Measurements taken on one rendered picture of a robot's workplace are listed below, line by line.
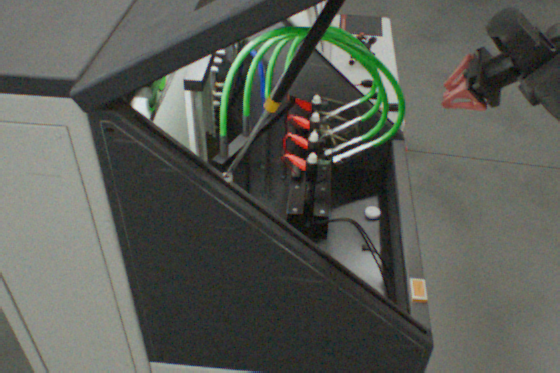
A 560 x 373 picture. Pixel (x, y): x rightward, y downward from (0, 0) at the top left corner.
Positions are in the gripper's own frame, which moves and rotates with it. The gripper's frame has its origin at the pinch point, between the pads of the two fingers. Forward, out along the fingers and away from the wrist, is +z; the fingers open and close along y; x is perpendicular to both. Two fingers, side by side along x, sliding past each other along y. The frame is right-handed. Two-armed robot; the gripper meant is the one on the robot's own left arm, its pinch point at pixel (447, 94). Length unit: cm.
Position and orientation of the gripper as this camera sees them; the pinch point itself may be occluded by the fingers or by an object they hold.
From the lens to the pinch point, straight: 109.1
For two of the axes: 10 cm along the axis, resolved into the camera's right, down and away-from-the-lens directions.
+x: 7.3, 5.5, 4.2
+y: -2.7, 7.9, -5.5
